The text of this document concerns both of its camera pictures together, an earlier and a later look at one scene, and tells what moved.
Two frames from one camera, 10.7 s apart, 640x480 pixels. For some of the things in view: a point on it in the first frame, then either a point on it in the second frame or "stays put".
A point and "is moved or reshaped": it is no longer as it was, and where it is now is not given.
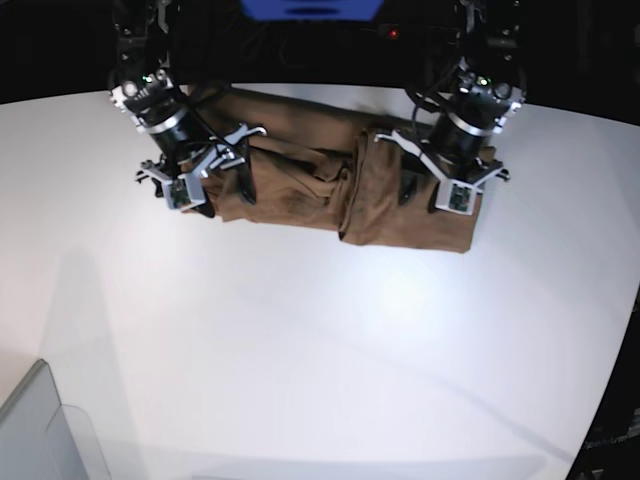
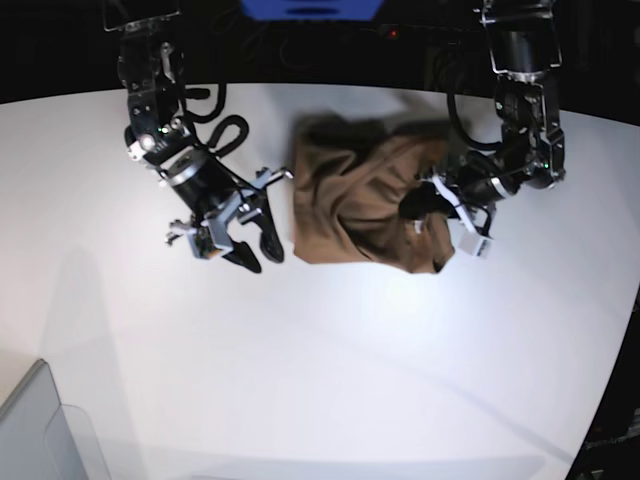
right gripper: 227,155 to 238,209
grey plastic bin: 42,439 stays put
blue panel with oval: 314,10 stays put
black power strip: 420,34 stays put
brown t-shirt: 307,167 is moved or reshaped
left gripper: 472,171 to 469,197
